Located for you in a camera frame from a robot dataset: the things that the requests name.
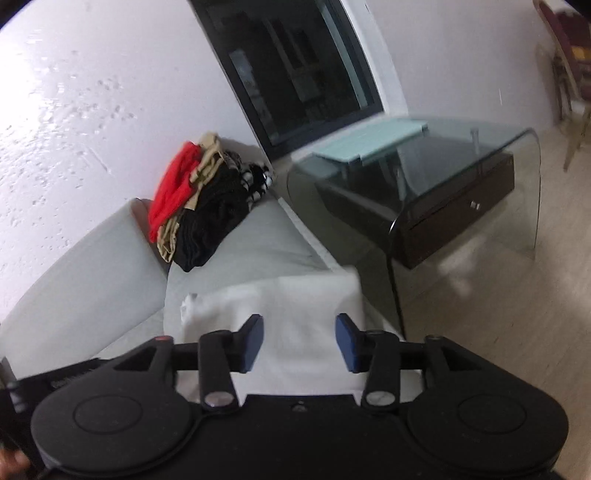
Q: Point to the dark window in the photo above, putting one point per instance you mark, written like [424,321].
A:
[297,68]

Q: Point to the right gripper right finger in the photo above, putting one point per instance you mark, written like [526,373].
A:
[355,345]

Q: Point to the black folded garment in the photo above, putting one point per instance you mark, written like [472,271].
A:
[221,206]

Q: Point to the glass side table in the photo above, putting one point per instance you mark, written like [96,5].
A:
[401,214]

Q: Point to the person hand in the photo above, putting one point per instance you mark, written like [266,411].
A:
[12,464]

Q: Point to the wooden chair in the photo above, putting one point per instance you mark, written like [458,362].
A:
[567,69]

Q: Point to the tan folded garment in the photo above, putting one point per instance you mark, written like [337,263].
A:
[211,160]

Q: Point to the black white striped garment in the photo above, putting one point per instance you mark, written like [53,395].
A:
[255,178]

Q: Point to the red folded garment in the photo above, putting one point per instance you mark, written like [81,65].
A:
[174,188]

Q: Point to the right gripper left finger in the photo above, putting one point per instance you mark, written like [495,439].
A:
[246,343]

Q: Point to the grey sofa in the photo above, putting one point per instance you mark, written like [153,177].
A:
[110,293]

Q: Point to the white t-shirt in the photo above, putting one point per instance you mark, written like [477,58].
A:
[300,355]

